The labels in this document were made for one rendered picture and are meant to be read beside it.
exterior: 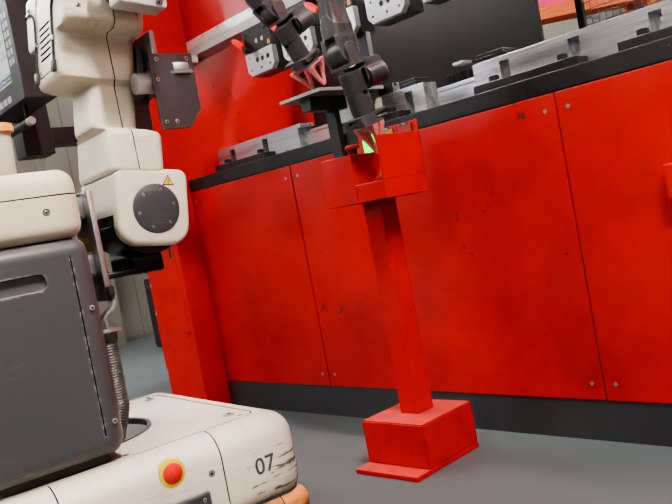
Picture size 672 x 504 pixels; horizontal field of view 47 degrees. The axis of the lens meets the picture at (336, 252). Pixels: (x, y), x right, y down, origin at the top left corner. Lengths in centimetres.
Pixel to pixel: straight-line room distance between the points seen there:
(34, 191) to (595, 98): 118
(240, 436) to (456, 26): 179
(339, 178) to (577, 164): 56
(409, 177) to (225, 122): 139
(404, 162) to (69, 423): 97
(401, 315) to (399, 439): 30
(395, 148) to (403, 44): 119
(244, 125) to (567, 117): 165
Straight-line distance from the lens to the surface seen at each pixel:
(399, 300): 193
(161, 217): 168
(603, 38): 198
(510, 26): 275
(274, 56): 273
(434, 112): 210
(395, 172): 187
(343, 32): 187
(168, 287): 305
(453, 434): 198
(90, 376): 145
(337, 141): 232
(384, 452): 200
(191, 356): 302
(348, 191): 191
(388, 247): 192
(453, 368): 219
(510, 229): 199
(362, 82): 187
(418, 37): 298
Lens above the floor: 64
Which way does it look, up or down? 3 degrees down
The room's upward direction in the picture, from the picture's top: 11 degrees counter-clockwise
